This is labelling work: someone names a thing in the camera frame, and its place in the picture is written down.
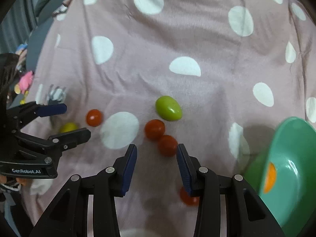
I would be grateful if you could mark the green oval fruit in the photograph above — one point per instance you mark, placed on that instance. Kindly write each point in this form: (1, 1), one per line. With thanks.
(168, 108)

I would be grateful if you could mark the pink polka dot blanket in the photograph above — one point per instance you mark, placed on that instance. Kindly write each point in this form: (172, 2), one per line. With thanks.
(187, 54)

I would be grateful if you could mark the small orange fruit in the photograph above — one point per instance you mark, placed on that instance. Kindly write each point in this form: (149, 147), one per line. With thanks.
(269, 179)

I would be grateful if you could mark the grey padded headboard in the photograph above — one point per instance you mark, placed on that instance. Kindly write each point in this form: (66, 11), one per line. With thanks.
(37, 17)

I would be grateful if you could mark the green plastic bowl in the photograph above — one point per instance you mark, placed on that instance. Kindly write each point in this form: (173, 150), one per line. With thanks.
(291, 167)

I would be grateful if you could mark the yellow cherry tomato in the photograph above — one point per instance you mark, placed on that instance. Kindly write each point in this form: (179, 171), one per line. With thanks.
(68, 127)

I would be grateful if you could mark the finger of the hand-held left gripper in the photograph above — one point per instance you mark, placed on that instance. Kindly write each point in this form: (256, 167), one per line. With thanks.
(71, 136)
(53, 109)

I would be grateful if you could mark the pink colourful toy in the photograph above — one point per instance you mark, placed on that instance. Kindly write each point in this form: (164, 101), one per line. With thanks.
(26, 81)

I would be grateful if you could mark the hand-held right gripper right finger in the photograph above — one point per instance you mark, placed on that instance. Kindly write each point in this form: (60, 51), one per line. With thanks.
(184, 170)

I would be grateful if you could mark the grey white small object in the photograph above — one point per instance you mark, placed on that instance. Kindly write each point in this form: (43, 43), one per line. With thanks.
(57, 94)

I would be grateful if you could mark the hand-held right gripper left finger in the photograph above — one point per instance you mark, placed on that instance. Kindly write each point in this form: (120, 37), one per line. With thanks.
(129, 170)

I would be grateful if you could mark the red cherry tomato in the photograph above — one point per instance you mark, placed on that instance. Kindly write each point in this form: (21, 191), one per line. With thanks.
(167, 145)
(188, 198)
(94, 117)
(154, 129)

